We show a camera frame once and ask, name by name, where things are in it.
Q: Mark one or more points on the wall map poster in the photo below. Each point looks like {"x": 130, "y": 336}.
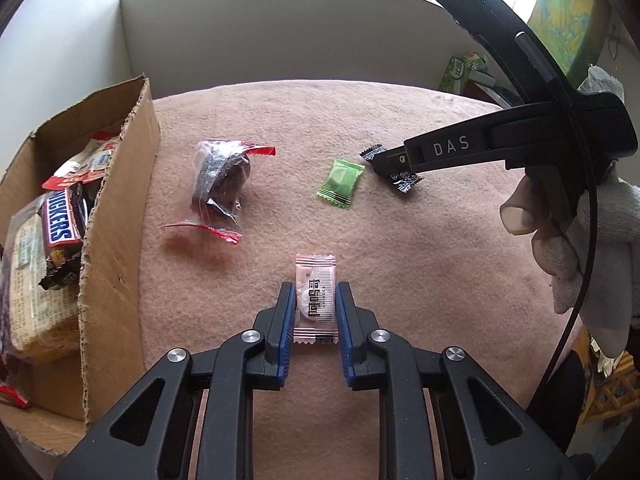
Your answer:
{"x": 573, "y": 31}

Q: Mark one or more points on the white gloved right hand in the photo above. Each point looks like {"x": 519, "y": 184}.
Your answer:
{"x": 611, "y": 307}

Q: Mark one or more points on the green carton box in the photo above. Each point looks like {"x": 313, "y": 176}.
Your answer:
{"x": 459, "y": 70}

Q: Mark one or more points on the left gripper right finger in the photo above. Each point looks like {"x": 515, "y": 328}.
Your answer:
{"x": 441, "y": 413}

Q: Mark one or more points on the pink table cloth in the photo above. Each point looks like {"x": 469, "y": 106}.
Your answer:
{"x": 436, "y": 266}

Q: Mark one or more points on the pink white candy packet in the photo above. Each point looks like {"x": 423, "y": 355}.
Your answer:
{"x": 315, "y": 318}

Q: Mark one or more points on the cardboard box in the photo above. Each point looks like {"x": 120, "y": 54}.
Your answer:
{"x": 71, "y": 394}

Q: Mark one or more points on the dark red side cabinet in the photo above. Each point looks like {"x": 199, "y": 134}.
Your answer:
{"x": 500, "y": 96}

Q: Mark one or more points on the black patterned candy wrapper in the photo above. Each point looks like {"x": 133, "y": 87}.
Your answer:
{"x": 403, "y": 183}

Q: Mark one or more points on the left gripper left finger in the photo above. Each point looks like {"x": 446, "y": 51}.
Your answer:
{"x": 191, "y": 410}

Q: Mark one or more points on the packaged bread slice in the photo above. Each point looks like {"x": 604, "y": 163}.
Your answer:
{"x": 42, "y": 324}

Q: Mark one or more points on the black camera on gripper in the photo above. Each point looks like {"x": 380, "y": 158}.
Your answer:
{"x": 520, "y": 54}

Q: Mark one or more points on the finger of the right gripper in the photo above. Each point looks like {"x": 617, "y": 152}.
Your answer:
{"x": 396, "y": 161}

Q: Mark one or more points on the green candy wrapper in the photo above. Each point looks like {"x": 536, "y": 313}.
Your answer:
{"x": 338, "y": 188}

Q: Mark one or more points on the dark plum clear wrapper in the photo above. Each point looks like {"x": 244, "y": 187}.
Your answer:
{"x": 211, "y": 199}

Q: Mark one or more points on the Snickers bar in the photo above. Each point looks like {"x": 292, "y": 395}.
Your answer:
{"x": 64, "y": 215}

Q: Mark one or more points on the red white snack pouch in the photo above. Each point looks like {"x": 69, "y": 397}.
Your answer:
{"x": 87, "y": 166}

